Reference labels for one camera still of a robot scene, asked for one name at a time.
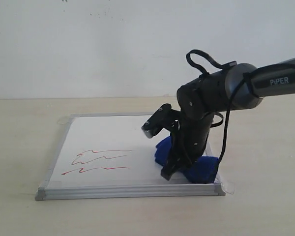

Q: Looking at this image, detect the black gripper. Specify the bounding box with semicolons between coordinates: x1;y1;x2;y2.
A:
160;112;214;180

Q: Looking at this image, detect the blue microfiber cloth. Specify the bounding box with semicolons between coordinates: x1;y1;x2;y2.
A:
154;136;218;184

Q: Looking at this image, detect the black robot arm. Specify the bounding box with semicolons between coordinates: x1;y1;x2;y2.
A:
161;58;295;180

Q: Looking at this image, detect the white board with aluminium frame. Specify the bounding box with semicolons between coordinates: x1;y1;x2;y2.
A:
35;113;226;201

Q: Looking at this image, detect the clear tape front right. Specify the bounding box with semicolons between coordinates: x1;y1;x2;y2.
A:
214;182;236;196

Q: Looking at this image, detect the black cable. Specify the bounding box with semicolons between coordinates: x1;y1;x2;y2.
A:
186;49;295;170

